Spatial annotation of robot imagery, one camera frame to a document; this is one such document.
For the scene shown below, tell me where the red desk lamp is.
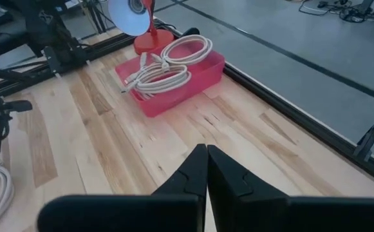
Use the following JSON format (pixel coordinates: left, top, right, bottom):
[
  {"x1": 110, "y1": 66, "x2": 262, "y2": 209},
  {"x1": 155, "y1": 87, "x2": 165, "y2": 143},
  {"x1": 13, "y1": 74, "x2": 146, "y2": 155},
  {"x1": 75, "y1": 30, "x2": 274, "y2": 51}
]
[{"x1": 108, "y1": 0, "x2": 175, "y2": 55}]

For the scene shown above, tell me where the pink plastic bin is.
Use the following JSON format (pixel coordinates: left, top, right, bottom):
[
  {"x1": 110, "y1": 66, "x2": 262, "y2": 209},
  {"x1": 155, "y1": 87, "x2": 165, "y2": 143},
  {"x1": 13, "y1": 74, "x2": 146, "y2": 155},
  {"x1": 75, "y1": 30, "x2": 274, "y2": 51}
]
[{"x1": 115, "y1": 41, "x2": 226, "y2": 119}]

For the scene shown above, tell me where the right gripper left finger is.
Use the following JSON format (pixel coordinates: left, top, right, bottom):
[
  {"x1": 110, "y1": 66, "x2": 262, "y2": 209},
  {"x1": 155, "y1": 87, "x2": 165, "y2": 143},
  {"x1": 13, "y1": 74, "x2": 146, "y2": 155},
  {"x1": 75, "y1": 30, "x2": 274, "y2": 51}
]
[{"x1": 37, "y1": 144, "x2": 209, "y2": 232}]

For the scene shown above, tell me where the grey side desk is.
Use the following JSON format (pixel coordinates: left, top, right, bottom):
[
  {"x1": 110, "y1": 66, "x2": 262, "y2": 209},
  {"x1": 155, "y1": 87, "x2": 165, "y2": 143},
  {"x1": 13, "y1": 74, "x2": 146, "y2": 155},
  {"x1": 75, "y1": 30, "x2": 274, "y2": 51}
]
[{"x1": 0, "y1": 0, "x2": 35, "y2": 65}]

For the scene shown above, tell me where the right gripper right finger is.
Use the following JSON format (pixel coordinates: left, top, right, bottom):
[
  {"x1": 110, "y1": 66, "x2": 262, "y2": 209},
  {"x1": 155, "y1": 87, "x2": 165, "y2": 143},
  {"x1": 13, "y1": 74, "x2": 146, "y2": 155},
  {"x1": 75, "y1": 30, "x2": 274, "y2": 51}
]
[{"x1": 207, "y1": 144, "x2": 374, "y2": 232}]

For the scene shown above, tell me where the floor cable tangle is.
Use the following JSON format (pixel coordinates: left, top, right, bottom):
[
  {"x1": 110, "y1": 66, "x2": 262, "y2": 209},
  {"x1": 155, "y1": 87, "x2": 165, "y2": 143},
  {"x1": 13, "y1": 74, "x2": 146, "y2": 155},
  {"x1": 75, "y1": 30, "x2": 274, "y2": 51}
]
[{"x1": 297, "y1": 0, "x2": 374, "y2": 24}]

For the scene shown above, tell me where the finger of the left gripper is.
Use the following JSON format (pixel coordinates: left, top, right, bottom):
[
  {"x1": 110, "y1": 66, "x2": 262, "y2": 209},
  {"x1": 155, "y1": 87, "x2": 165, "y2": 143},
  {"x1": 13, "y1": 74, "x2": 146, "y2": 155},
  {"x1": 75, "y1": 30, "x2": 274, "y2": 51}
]
[{"x1": 0, "y1": 100, "x2": 33, "y2": 154}]

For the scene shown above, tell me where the black arched edge clamp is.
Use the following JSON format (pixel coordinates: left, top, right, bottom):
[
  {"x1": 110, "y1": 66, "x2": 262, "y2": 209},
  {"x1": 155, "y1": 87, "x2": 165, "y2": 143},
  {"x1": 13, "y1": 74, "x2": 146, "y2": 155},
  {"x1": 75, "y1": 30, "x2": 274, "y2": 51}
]
[{"x1": 353, "y1": 121, "x2": 374, "y2": 162}]

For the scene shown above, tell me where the black flat edge bar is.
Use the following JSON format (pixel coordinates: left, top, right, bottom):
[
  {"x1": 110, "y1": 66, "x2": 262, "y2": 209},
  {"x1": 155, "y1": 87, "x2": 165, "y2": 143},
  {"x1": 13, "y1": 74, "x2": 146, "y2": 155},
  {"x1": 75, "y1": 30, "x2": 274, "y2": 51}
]
[{"x1": 180, "y1": 27, "x2": 201, "y2": 37}]

